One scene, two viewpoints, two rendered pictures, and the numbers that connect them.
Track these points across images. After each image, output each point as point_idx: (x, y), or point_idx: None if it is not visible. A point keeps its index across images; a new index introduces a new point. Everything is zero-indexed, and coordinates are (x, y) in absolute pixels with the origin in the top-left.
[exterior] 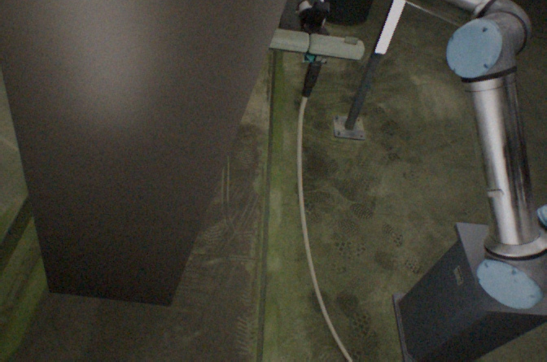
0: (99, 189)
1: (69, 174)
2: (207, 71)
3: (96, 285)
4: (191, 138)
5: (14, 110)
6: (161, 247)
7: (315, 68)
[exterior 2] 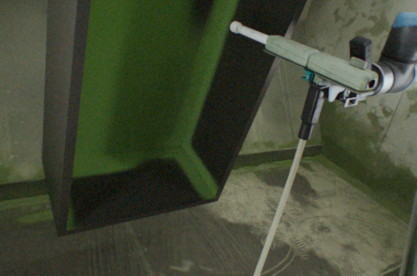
0: (55, 32)
1: (52, 13)
2: None
3: (47, 165)
4: None
5: None
6: (60, 125)
7: (312, 94)
